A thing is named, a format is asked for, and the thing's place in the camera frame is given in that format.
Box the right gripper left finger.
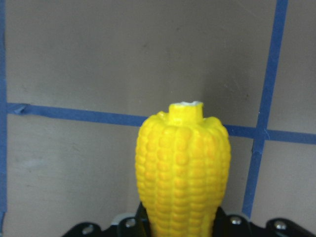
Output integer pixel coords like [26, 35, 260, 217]
[63, 204, 148, 237]

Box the yellow toy corn cob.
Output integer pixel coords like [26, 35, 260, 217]
[135, 101, 231, 237]

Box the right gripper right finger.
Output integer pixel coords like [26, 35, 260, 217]
[214, 206, 316, 237]

